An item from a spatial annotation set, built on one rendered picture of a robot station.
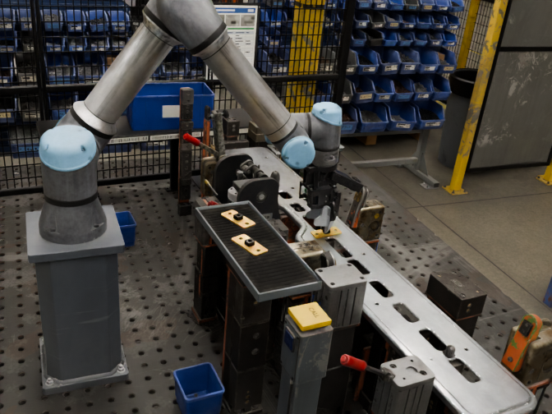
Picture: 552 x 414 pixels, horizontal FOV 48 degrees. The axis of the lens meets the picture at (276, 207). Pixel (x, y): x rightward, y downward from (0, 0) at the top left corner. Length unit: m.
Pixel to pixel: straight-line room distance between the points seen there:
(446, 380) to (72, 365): 0.88
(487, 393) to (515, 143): 3.73
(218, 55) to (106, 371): 0.84
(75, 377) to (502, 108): 3.70
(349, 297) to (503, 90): 3.43
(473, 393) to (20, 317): 1.24
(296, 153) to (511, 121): 3.53
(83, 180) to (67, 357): 0.46
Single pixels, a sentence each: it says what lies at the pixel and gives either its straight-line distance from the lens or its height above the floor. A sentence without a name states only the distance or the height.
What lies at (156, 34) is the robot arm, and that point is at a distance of 1.43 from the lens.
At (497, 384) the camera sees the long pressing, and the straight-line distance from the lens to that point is 1.35.
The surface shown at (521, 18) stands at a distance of 4.53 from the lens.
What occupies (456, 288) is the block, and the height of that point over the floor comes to 1.03.
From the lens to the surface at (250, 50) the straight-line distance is 2.55.
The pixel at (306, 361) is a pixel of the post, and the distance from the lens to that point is 1.16.
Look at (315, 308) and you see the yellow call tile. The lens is 1.15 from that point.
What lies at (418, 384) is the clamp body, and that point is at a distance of 1.21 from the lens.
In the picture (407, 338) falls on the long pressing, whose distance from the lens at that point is 1.40.
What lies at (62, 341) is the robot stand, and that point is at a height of 0.85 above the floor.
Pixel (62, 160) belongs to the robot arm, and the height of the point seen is 1.30.
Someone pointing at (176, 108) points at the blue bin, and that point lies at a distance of 2.29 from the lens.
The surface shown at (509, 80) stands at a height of 0.83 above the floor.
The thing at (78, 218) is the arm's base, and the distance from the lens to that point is 1.43.
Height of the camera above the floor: 1.83
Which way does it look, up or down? 27 degrees down
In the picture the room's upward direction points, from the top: 6 degrees clockwise
